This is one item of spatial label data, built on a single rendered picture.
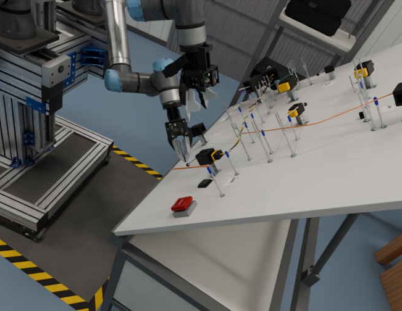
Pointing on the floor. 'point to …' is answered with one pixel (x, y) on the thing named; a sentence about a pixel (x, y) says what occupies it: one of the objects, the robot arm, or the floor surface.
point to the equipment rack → (349, 45)
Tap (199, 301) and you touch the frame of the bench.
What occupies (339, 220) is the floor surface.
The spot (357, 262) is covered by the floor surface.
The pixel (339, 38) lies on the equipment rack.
